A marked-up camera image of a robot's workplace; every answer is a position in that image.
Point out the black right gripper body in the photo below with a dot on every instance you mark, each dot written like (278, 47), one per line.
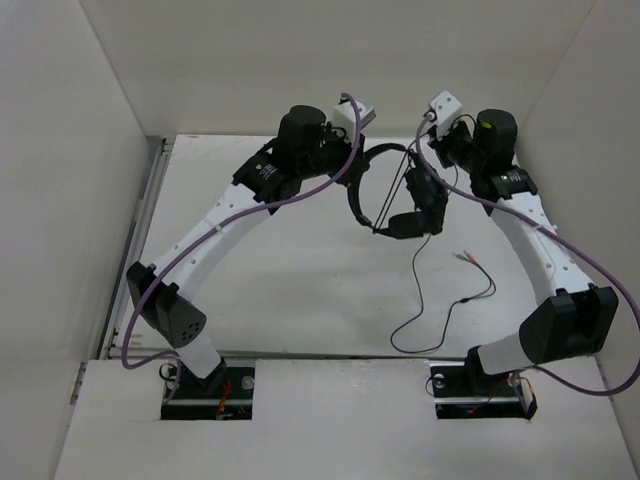
(455, 146)

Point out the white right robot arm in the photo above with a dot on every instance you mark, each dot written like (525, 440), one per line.
(573, 315)

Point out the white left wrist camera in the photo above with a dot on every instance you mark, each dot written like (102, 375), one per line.
(344, 115)

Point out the black headphones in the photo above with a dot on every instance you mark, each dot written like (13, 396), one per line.
(415, 204)

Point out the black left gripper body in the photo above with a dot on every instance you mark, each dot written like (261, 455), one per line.
(333, 151)

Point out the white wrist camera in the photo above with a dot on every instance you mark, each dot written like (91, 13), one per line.
(446, 109)
(344, 115)

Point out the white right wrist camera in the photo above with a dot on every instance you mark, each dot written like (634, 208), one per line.
(446, 109)

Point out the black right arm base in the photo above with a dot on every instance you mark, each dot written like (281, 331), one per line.
(457, 396)

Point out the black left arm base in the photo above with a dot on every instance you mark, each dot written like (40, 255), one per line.
(228, 399)

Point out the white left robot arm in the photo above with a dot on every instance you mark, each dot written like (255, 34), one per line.
(308, 144)

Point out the aluminium table edge rail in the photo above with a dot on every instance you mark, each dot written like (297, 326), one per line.
(159, 151)

